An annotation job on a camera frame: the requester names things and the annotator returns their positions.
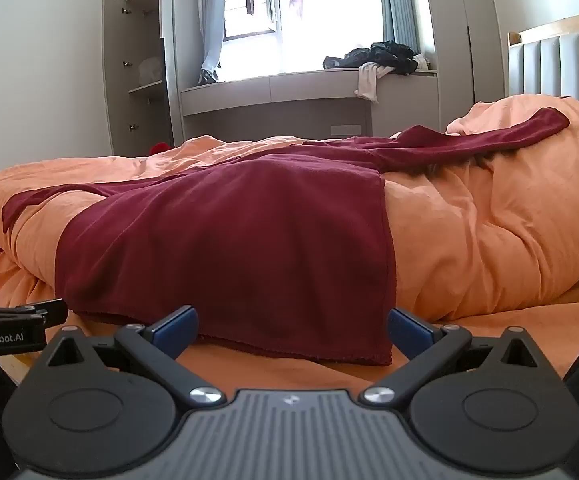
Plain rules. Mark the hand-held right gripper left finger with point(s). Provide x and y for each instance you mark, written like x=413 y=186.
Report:
x=177 y=327

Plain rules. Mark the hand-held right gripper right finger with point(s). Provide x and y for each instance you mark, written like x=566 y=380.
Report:
x=410 y=329

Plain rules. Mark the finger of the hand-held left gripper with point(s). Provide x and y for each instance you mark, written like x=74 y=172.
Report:
x=44 y=311

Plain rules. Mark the maroon long-sleeved shirt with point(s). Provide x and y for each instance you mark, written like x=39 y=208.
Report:
x=229 y=240

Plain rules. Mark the pile of dark clothes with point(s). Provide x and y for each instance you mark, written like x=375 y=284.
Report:
x=374 y=56

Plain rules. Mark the orange duvet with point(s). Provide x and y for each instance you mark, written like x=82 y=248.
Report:
x=494 y=220

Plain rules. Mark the red object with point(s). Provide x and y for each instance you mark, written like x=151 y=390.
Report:
x=159 y=148

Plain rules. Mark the grey window bench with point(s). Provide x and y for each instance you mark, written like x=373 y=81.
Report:
x=279 y=102

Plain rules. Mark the white cloth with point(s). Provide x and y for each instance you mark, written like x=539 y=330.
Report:
x=369 y=82

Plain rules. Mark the open grey wardrobe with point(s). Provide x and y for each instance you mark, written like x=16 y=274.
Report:
x=139 y=60

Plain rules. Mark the closed grey wardrobe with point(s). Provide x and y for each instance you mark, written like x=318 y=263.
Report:
x=464 y=45

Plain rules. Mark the blue-grey curtain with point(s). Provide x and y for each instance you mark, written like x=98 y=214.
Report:
x=399 y=5
x=214 y=20

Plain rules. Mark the window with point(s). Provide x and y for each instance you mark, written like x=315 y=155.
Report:
x=289 y=15

